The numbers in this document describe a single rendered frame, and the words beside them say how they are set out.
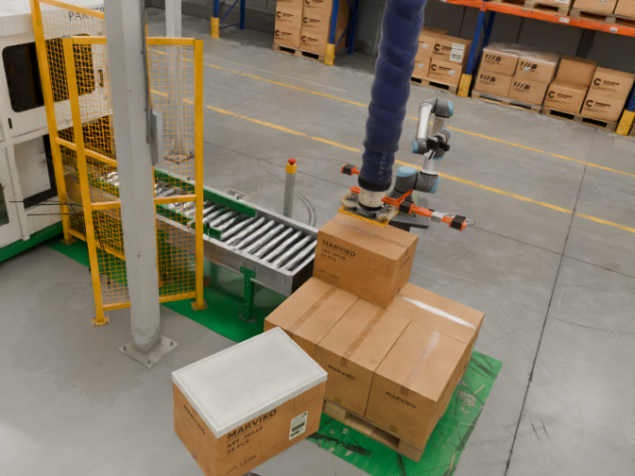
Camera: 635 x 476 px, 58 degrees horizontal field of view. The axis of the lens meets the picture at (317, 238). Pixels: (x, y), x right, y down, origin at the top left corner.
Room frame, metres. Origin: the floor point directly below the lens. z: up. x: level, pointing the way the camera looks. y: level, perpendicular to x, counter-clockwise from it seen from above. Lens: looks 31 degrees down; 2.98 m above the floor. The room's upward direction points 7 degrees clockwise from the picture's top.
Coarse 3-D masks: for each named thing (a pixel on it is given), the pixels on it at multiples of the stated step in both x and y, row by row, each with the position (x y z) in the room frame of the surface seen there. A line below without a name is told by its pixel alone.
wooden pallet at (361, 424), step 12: (456, 384) 2.97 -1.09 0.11; (324, 408) 2.69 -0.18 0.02; (336, 408) 2.63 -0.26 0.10; (444, 408) 2.75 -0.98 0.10; (348, 420) 2.62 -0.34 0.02; (360, 420) 2.63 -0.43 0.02; (360, 432) 2.55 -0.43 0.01; (372, 432) 2.55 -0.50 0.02; (384, 432) 2.56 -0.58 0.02; (384, 444) 2.47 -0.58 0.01; (396, 444) 2.47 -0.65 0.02; (408, 444) 2.41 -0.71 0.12; (408, 456) 2.40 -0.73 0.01; (420, 456) 2.40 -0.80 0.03
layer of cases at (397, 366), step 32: (320, 288) 3.32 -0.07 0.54; (416, 288) 3.46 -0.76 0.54; (288, 320) 2.92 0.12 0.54; (320, 320) 2.96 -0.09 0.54; (352, 320) 3.00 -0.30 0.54; (384, 320) 3.04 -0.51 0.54; (416, 320) 3.08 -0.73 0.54; (448, 320) 3.13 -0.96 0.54; (480, 320) 3.17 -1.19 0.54; (320, 352) 2.71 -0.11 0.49; (352, 352) 2.69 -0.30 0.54; (384, 352) 2.73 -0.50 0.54; (416, 352) 2.76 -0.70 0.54; (448, 352) 2.80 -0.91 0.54; (352, 384) 2.60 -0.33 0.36; (384, 384) 2.51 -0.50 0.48; (416, 384) 2.48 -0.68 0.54; (448, 384) 2.61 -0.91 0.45; (384, 416) 2.49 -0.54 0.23; (416, 416) 2.41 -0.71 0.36
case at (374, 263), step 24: (336, 216) 3.67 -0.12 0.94; (336, 240) 3.38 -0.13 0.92; (360, 240) 3.38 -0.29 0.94; (384, 240) 3.42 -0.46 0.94; (408, 240) 3.46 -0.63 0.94; (336, 264) 3.37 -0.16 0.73; (360, 264) 3.29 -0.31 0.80; (384, 264) 3.21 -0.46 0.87; (408, 264) 3.46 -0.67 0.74; (360, 288) 3.28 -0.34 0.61; (384, 288) 3.20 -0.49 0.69
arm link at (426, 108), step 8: (424, 104) 4.35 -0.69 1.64; (432, 104) 4.36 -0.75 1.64; (424, 112) 4.25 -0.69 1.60; (432, 112) 4.36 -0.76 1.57; (424, 120) 4.15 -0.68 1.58; (424, 128) 4.05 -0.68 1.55; (416, 136) 3.99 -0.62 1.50; (424, 136) 3.97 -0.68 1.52; (416, 144) 3.86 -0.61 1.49; (424, 144) 3.86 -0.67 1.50; (416, 152) 3.86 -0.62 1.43; (424, 152) 3.84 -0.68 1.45
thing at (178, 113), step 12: (168, 0) 6.36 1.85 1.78; (168, 12) 6.36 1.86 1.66; (180, 12) 6.43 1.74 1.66; (168, 24) 6.36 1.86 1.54; (180, 24) 6.42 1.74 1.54; (168, 36) 6.36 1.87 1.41; (180, 36) 6.42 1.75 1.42; (168, 48) 6.37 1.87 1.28; (180, 48) 6.42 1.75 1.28; (168, 72) 6.37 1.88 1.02; (180, 72) 6.41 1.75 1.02; (168, 84) 6.37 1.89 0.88; (180, 84) 6.40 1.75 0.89; (168, 96) 6.38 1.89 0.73; (180, 96) 6.40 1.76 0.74; (180, 108) 6.40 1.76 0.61; (180, 120) 6.39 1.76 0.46; (180, 132) 6.39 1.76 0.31
